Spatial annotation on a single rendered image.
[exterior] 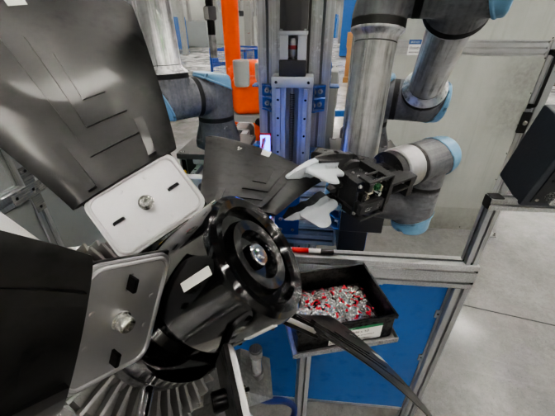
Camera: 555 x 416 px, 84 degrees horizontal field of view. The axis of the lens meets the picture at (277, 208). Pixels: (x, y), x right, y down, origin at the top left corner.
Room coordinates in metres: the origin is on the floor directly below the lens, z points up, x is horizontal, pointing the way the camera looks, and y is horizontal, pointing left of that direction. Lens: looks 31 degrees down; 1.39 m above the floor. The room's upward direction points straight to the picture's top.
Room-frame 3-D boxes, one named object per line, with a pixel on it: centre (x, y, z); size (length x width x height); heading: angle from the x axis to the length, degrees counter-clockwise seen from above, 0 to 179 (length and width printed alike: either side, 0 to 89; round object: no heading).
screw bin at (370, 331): (0.49, -0.13, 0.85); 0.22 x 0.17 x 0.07; 101
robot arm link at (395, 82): (0.98, -0.29, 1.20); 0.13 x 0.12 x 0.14; 71
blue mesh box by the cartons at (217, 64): (7.61, 0.83, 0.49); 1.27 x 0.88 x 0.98; 162
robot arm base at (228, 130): (1.04, 0.20, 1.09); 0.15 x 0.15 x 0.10
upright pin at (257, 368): (0.27, 0.03, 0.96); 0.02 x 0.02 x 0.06
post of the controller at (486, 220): (0.62, -0.50, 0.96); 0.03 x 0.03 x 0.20; 85
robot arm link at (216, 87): (1.03, 0.21, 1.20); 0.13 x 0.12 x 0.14; 129
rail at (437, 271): (0.66, -0.07, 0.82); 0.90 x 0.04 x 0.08; 85
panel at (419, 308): (0.66, -0.07, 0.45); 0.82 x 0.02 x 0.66; 85
